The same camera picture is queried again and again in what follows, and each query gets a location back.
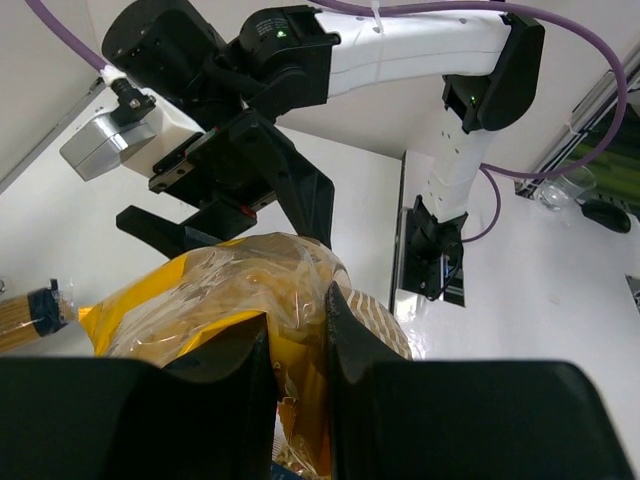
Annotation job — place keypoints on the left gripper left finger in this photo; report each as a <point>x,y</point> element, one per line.
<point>206,415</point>

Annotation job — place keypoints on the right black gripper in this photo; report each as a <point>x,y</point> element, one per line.
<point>228,174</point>

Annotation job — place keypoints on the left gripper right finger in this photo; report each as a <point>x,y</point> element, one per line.
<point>393,418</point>

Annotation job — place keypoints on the yellow macaroni bag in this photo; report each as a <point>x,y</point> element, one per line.
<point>194,297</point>

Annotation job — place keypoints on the blue-capped spaghetti pack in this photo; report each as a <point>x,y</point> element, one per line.
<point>35,315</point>

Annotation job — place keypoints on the clear glass cup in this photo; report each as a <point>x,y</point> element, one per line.
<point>556,193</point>

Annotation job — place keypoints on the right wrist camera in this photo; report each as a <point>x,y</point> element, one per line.
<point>131,127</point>

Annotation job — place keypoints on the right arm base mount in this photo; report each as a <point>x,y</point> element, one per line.
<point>428,256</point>

